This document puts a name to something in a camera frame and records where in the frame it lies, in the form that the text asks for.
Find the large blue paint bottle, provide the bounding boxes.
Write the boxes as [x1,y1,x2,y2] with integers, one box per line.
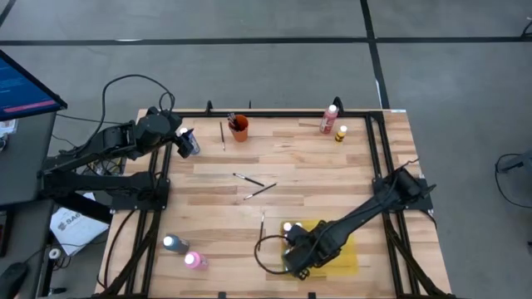
[178,126,202,156]

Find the yellow cable bundle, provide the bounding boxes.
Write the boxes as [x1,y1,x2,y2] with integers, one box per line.
[82,153,128,178]

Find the large coral paint bottle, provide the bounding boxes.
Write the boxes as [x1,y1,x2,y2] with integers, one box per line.
[318,104,339,135]

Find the white printed paper sheet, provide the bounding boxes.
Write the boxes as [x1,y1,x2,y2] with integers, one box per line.
[49,191,111,257]

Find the yellow translucent plastic tray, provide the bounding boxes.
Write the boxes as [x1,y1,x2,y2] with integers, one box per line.
[280,219,359,278]

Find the large dark teal paint bottle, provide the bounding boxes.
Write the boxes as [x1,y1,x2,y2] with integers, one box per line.
[162,234,191,255]

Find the black desk beam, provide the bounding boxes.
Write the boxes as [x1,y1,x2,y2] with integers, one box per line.
[39,182,114,225]

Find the white paper note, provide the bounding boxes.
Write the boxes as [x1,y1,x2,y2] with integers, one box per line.
[0,119,18,139]

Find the computer monitor blue screen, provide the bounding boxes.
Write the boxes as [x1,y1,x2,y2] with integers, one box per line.
[0,48,68,123]

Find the grey stand leg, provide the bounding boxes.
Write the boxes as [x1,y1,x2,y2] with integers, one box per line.
[496,149,532,174]

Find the grey desk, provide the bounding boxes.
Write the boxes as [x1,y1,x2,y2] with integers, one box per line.
[0,110,58,208]

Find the black aluminium table frame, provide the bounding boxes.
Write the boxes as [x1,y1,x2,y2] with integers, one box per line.
[94,108,456,299]

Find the black computer mouse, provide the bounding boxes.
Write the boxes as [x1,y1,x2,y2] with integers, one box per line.
[0,261,29,299]

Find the black power cable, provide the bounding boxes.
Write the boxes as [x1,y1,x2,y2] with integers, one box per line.
[101,209,139,291]

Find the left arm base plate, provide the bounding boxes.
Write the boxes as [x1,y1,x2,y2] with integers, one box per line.
[108,177,171,212]

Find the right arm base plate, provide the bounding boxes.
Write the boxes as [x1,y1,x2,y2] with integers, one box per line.
[372,177,434,212]

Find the orange plastic cup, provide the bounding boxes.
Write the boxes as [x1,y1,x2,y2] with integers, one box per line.
[227,114,249,144]

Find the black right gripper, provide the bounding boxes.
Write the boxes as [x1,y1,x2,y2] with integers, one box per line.
[283,226,336,281]

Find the large pink paint bottle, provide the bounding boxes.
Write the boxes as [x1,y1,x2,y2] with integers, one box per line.
[184,251,210,272]

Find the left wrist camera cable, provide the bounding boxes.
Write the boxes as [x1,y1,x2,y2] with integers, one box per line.
[101,74,176,125]

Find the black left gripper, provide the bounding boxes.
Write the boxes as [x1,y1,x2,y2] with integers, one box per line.
[132,108,195,159]

